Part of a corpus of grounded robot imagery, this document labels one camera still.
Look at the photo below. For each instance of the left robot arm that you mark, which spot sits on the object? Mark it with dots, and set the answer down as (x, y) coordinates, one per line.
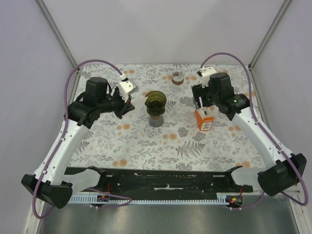
(79, 118)

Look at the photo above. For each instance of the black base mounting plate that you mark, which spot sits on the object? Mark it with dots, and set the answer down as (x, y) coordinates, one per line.
(168, 184)

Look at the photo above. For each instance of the green glass coffee dripper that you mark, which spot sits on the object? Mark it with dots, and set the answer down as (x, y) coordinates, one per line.
(155, 103)

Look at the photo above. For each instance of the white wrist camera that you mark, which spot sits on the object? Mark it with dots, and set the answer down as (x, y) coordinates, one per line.
(126, 87)
(205, 74)

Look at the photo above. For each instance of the orange coffee filter box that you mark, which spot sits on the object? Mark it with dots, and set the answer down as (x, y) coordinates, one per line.
(204, 118)

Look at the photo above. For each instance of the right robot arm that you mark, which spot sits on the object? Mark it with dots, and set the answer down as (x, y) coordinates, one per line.
(283, 167)

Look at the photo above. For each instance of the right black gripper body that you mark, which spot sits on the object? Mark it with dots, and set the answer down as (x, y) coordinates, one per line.
(208, 97)

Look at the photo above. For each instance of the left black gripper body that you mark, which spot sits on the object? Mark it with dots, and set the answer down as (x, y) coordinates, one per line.
(115, 104)

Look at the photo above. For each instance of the white slotted cable duct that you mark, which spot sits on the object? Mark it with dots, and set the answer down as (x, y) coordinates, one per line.
(96, 198)

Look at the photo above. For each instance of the floral patterned table mat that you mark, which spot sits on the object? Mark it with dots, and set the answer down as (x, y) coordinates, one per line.
(171, 141)

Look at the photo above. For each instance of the clear glass cup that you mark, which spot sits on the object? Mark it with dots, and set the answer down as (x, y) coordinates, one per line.
(236, 79)

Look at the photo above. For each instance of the small glass beaker brown band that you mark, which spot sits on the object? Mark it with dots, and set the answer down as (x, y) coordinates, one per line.
(177, 77)

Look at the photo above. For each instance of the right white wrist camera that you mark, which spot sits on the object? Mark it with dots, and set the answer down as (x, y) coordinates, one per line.
(205, 74)

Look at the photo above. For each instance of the aluminium rail frame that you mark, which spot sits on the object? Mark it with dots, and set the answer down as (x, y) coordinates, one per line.
(292, 190)

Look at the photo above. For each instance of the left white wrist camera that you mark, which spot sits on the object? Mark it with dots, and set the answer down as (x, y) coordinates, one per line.
(126, 87)

